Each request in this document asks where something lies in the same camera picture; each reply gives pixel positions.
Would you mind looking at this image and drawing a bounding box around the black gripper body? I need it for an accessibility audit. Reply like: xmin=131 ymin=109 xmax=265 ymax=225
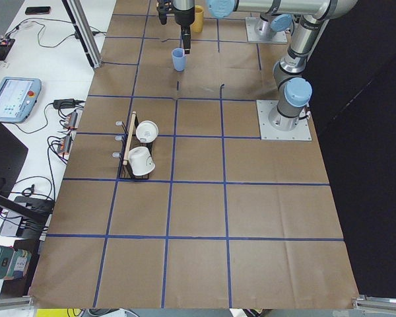
xmin=156 ymin=0 xmax=195 ymax=26

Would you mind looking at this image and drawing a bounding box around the light blue plastic cup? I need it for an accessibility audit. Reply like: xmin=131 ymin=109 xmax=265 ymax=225
xmin=172 ymin=48 xmax=186 ymax=72

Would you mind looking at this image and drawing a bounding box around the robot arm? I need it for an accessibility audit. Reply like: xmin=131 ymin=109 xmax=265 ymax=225
xmin=269 ymin=1 xmax=356 ymax=131
xmin=156 ymin=1 xmax=356 ymax=54

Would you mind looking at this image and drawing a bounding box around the wooden bamboo cup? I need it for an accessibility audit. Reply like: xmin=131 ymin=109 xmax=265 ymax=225
xmin=191 ymin=5 xmax=204 ymax=33

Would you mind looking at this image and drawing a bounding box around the white mug showing base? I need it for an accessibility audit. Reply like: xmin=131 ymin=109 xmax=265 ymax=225
xmin=135 ymin=120 xmax=159 ymax=143

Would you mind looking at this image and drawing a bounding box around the white mug with smiley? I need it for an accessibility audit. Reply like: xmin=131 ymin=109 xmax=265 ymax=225
xmin=128 ymin=147 xmax=156 ymax=176

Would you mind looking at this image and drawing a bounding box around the black power adapter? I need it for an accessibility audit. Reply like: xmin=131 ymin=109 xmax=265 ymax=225
xmin=53 ymin=98 xmax=76 ymax=110

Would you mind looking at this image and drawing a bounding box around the orange usb hub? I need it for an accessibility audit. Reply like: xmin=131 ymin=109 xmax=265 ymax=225
xmin=63 ymin=111 xmax=78 ymax=129
xmin=57 ymin=134 xmax=73 ymax=157

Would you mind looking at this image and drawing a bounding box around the black smartphone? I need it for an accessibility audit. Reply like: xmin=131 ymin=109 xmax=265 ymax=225
xmin=24 ymin=6 xmax=51 ymax=15

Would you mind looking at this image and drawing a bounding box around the blue teach pendant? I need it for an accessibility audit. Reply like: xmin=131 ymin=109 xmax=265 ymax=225
xmin=0 ymin=77 xmax=42 ymax=123

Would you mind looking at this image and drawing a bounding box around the black monitor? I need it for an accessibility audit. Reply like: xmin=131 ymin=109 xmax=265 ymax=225
xmin=0 ymin=122 xmax=28 ymax=199

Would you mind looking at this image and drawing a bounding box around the green box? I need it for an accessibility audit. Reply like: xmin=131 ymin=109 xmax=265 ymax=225
xmin=0 ymin=246 xmax=32 ymax=280

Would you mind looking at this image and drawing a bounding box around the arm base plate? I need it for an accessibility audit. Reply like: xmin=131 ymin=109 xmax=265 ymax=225
xmin=245 ymin=14 xmax=292 ymax=44
xmin=256 ymin=100 xmax=312 ymax=141

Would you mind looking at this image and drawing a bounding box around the aluminium frame post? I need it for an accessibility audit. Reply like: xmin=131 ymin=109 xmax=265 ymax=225
xmin=62 ymin=0 xmax=102 ymax=69

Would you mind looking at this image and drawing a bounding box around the black wire mug rack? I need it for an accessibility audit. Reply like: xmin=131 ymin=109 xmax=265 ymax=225
xmin=113 ymin=111 xmax=159 ymax=180

